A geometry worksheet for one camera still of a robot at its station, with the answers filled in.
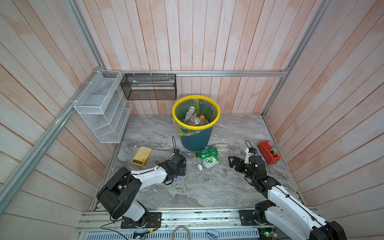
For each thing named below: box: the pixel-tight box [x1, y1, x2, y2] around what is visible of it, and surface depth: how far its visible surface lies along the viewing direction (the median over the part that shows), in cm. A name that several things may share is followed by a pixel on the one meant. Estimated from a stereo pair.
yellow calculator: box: [131, 146, 153, 167], surface depth 97 cm
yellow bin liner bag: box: [172, 95, 221, 137], surface depth 91 cm
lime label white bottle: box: [203, 156, 220, 169], surface depth 92 cm
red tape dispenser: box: [257, 140, 282, 165], surface depth 94 cm
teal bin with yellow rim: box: [172, 95, 221, 152], surface depth 92 cm
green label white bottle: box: [183, 106, 197, 125], surface depth 91 cm
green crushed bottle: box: [196, 146, 220, 161], surface depth 93 cm
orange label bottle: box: [199, 114, 206, 125], surface depth 92 cm
